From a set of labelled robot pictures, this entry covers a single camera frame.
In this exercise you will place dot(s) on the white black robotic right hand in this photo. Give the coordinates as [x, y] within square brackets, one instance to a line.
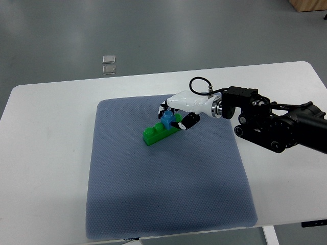
[194, 105]

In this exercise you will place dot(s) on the long green block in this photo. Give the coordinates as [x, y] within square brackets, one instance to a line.
[152, 135]

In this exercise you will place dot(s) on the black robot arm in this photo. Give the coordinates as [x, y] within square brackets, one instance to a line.
[274, 126]

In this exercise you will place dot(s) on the small blue block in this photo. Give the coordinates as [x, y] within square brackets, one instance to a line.
[167, 118]

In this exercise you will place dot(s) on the upper metal floor plate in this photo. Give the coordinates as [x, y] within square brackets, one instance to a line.
[108, 59]

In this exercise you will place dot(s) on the black table control panel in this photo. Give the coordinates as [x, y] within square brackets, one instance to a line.
[315, 223]

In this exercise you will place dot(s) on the blue-grey textured mat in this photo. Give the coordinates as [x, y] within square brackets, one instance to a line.
[193, 180]

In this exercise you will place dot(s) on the wooden box corner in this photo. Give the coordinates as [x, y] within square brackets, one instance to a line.
[308, 5]

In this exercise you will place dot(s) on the white table leg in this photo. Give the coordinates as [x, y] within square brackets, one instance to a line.
[270, 235]

